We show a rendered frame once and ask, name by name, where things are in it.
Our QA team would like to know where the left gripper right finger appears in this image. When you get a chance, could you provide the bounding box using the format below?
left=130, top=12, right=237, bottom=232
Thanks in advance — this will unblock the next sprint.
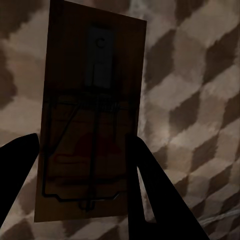
left=125, top=133, right=210, bottom=240

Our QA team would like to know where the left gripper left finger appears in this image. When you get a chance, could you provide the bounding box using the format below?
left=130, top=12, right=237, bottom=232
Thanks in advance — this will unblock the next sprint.
left=0, top=133, right=40, bottom=228

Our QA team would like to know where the mousetrap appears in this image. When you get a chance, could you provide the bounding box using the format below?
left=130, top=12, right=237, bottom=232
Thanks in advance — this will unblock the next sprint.
left=34, top=0, right=147, bottom=223

